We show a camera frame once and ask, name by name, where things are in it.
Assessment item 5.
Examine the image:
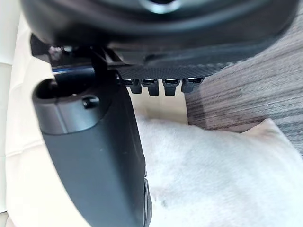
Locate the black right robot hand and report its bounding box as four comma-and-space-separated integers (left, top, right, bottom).
19, 0, 300, 227

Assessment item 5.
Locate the white fluffy cushion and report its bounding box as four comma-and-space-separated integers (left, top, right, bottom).
136, 113, 303, 227

